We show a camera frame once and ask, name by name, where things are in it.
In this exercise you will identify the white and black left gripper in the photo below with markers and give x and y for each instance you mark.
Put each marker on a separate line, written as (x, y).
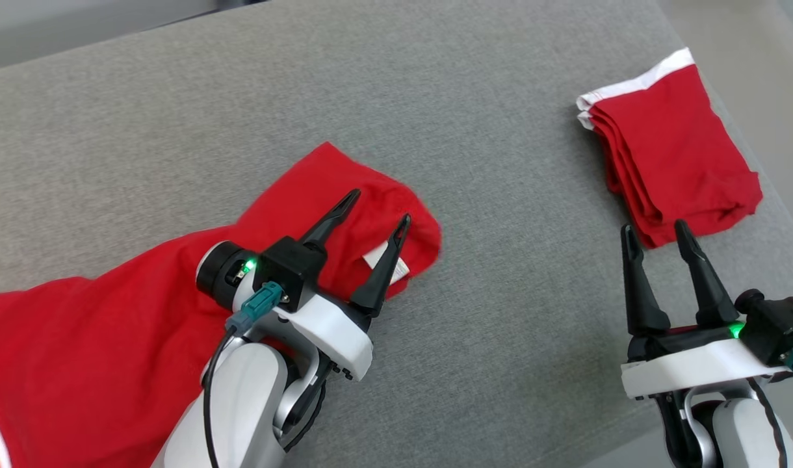
(338, 335)

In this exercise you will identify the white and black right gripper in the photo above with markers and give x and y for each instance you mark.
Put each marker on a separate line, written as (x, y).
(689, 367)

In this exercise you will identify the red shorts with white band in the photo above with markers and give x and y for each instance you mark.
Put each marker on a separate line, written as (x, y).
(676, 149)

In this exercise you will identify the red jersey with white sleeves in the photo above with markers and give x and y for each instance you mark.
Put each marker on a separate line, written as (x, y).
(78, 338)

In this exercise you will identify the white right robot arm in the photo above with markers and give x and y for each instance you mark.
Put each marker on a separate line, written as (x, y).
(741, 442)

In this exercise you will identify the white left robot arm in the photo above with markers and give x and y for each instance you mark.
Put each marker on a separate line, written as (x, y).
(247, 390)

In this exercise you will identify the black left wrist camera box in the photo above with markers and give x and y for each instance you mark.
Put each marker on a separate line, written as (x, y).
(292, 270)

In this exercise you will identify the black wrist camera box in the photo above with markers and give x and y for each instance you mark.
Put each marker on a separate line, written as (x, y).
(292, 270)
(780, 328)

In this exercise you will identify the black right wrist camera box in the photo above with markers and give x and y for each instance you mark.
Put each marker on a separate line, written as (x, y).
(780, 328)

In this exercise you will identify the teal left camera connector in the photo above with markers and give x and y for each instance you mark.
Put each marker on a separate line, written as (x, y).
(257, 309)

